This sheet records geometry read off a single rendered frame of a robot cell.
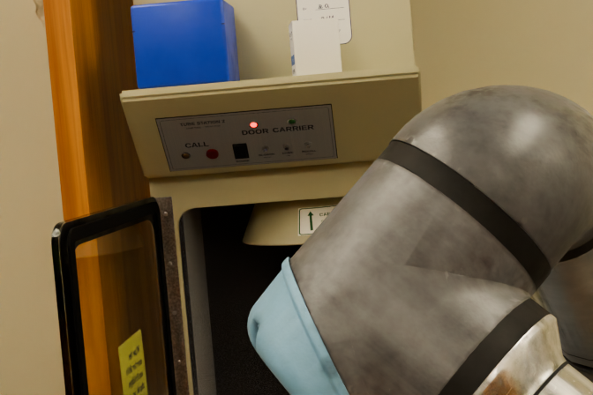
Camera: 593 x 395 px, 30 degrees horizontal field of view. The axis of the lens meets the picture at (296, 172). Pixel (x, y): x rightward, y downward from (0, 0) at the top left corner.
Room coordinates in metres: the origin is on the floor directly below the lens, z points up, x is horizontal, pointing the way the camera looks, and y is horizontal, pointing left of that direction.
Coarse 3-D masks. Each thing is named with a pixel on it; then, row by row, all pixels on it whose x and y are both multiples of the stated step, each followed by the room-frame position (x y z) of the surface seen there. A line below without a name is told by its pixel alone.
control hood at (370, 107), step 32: (128, 96) 1.18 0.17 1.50; (160, 96) 1.18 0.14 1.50; (192, 96) 1.18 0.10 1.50; (224, 96) 1.18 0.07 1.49; (256, 96) 1.18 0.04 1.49; (288, 96) 1.18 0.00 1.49; (320, 96) 1.18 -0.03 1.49; (352, 96) 1.18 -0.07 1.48; (384, 96) 1.18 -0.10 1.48; (416, 96) 1.18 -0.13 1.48; (352, 128) 1.21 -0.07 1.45; (384, 128) 1.21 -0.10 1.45; (160, 160) 1.25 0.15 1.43; (320, 160) 1.25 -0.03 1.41; (352, 160) 1.25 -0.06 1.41
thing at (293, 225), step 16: (256, 208) 1.36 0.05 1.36; (272, 208) 1.33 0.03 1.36; (288, 208) 1.32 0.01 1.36; (304, 208) 1.31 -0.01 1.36; (320, 208) 1.31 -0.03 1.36; (256, 224) 1.34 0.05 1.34; (272, 224) 1.32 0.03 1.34; (288, 224) 1.31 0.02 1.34; (304, 224) 1.30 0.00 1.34; (256, 240) 1.33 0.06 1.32; (272, 240) 1.31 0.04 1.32; (288, 240) 1.30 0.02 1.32; (304, 240) 1.30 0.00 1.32
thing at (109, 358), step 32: (96, 256) 1.07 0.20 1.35; (128, 256) 1.16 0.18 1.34; (96, 288) 1.06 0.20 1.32; (128, 288) 1.15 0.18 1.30; (64, 320) 0.98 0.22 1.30; (96, 320) 1.05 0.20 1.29; (128, 320) 1.14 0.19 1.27; (160, 320) 1.24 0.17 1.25; (64, 352) 0.98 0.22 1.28; (96, 352) 1.04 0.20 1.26; (128, 352) 1.13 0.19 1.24; (160, 352) 1.23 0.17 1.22; (64, 384) 0.98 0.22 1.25; (96, 384) 1.03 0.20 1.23; (128, 384) 1.12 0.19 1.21; (160, 384) 1.22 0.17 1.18
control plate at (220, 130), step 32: (160, 128) 1.21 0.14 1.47; (192, 128) 1.21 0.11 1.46; (224, 128) 1.21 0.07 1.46; (256, 128) 1.21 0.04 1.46; (288, 128) 1.21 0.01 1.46; (320, 128) 1.21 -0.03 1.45; (192, 160) 1.25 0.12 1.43; (224, 160) 1.25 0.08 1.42; (256, 160) 1.25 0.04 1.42; (288, 160) 1.25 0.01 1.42
